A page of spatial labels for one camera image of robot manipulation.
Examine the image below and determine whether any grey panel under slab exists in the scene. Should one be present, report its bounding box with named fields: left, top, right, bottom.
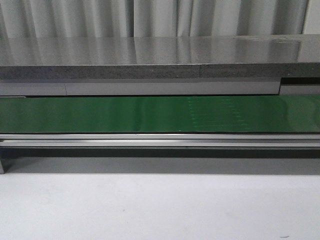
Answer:
left=0, top=79, right=320, bottom=97

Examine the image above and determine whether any grey granite slab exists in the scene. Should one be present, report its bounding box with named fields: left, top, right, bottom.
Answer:
left=0, top=34, right=320, bottom=80

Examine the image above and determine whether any grey curtain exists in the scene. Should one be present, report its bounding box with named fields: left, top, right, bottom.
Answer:
left=0, top=0, right=309, bottom=39

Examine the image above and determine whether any grey conveyor support leg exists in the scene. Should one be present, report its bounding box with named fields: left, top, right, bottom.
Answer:
left=0, top=149, right=5, bottom=174

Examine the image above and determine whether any aluminium conveyor frame rail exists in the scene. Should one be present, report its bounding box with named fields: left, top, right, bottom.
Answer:
left=0, top=133, right=320, bottom=149

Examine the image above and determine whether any green conveyor belt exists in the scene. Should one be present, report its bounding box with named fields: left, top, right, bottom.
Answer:
left=0, top=95, right=320, bottom=134

